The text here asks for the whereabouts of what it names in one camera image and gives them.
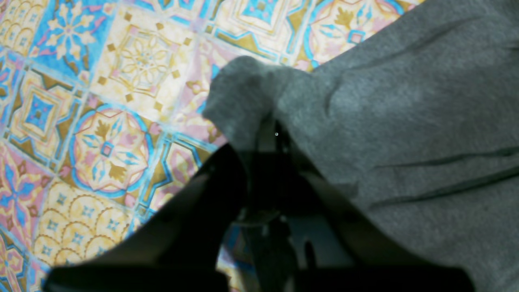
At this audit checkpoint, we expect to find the grey T-shirt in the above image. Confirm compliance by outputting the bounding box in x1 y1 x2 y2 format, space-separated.
203 0 519 292

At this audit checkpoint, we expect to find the patterned tile tablecloth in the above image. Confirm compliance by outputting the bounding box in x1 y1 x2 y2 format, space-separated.
0 0 421 292

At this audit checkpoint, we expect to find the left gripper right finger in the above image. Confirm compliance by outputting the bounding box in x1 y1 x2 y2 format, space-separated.
259 118 474 292

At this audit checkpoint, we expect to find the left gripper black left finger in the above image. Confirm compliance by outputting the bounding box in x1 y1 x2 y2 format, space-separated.
43 145 247 292

